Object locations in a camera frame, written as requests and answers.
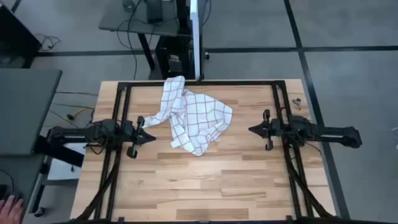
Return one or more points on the large grey desk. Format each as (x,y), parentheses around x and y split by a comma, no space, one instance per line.
(25,109)

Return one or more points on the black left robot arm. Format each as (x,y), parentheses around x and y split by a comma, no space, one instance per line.
(77,135)

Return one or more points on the small grey metal clamp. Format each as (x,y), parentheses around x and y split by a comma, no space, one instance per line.
(297,103)

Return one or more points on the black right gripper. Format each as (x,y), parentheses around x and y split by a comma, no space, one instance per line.
(270,129)

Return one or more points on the white red-checked towel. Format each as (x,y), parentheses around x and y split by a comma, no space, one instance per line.
(192,118)

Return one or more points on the black metal table frame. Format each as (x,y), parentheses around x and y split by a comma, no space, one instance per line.
(202,83)

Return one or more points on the grey desk with black legs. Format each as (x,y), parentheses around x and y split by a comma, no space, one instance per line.
(124,21)

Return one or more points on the black box on desk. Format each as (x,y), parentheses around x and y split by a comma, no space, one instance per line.
(154,11)

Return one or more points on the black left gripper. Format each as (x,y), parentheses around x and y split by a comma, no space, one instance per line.
(135,137)

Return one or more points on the black computer tower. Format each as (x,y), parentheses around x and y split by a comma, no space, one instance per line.
(174,53)

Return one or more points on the white vertical post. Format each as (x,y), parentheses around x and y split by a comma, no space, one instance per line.
(195,37)

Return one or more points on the black vertical column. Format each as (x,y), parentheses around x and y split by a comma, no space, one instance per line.
(183,15)

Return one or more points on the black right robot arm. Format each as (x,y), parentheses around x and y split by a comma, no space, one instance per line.
(335,136)

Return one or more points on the dark cabinet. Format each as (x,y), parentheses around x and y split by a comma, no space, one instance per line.
(15,37)

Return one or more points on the person's hand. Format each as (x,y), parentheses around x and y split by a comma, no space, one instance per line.
(11,211)

